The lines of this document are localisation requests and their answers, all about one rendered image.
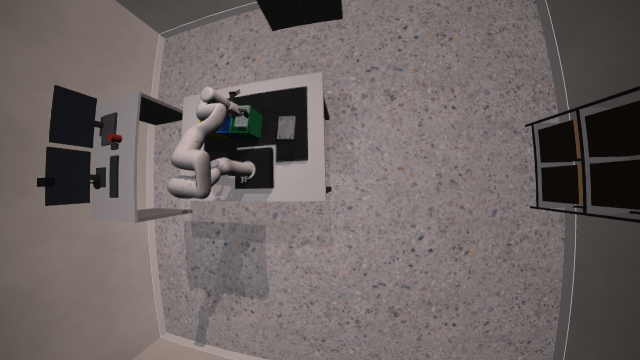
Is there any black flat mat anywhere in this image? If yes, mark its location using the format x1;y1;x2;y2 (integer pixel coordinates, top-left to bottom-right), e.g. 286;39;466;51
204;86;308;162

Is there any green open-top bin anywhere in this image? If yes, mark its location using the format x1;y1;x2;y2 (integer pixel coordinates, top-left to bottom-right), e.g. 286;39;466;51
230;105;263;139

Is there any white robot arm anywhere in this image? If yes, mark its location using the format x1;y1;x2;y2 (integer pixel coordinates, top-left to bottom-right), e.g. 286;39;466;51
167;87;255;199

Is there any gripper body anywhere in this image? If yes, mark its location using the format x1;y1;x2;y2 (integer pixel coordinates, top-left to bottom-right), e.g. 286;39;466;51
226;99;242;117

